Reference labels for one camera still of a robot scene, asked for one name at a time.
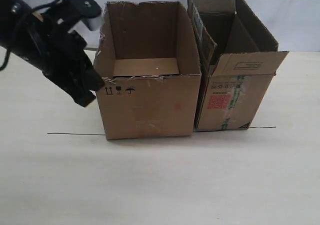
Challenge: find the black cable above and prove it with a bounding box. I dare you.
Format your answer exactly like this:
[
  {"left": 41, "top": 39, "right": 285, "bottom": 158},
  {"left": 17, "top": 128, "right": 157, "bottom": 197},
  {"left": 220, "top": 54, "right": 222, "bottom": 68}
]
[{"left": 0, "top": 47, "right": 12, "bottom": 72}]

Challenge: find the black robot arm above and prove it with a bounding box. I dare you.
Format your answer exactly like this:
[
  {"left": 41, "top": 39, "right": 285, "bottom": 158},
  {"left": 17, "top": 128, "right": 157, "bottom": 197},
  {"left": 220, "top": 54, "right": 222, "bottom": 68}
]
[{"left": 0, "top": 0, "right": 105, "bottom": 107}]

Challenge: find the torn cardboard box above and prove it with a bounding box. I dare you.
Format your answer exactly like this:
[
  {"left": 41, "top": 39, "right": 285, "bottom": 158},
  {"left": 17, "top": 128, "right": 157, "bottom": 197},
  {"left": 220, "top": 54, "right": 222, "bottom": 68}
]
[{"left": 94, "top": 1, "right": 201, "bottom": 140}]

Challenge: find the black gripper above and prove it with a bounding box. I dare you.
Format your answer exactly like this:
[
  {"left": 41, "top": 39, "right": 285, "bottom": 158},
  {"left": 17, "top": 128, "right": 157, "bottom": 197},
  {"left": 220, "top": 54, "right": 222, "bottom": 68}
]
[{"left": 27, "top": 7, "right": 105, "bottom": 108}]

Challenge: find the thin black line marker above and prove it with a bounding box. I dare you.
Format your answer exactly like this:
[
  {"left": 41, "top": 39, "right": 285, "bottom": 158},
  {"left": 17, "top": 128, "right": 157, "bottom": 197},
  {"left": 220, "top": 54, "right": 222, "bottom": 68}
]
[{"left": 46, "top": 126, "right": 277, "bottom": 136}]

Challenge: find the tall taped cardboard box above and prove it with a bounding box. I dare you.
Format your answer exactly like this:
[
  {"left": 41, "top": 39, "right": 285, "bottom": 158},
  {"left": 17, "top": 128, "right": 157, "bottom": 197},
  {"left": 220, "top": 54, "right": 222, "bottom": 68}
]
[{"left": 187, "top": 0, "right": 288, "bottom": 132}]

